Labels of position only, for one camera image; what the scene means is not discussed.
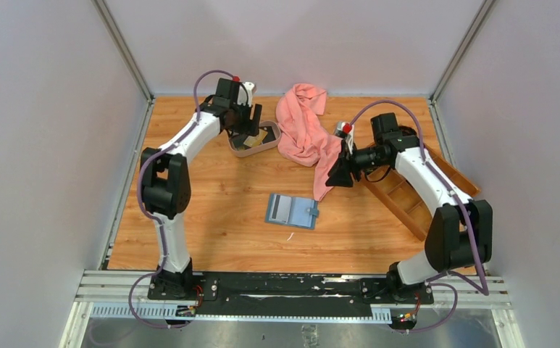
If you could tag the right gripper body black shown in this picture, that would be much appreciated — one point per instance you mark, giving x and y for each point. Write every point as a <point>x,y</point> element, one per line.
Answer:
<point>369,157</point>

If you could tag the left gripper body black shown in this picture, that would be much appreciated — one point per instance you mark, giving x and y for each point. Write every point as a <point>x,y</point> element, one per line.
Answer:
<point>240,119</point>

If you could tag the blue leather card holder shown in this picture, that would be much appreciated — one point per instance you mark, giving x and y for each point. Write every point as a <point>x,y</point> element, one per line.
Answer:
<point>304,212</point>

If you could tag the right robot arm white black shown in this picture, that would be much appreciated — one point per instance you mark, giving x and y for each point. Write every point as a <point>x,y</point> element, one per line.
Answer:
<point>461,232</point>

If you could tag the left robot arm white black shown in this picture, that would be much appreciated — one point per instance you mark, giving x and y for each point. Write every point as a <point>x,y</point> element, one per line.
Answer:
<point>164,184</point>

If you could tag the gold card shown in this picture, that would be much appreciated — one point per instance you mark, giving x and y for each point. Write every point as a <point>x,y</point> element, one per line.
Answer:
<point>254,141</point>

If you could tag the pink oval tray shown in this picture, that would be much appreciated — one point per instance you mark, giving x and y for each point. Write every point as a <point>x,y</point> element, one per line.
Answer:
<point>242,145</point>

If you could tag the wooden compartment tray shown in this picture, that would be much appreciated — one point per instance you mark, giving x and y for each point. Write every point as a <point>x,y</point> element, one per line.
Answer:
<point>419,183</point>

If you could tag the pink cloth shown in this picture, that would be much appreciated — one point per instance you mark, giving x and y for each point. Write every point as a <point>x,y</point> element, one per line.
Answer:
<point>304,140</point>

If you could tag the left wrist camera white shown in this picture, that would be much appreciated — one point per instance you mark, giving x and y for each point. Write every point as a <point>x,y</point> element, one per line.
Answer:
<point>246,93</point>

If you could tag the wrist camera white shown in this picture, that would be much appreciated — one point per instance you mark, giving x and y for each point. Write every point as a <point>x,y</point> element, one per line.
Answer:
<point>345,131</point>
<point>246,93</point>

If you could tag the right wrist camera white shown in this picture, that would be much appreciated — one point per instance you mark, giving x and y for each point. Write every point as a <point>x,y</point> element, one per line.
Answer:
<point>345,131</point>

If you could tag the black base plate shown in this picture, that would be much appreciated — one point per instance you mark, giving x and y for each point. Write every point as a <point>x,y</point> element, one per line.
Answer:
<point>292,295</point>

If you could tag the aluminium rail frame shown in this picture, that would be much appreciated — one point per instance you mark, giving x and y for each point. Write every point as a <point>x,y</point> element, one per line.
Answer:
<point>112,309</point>

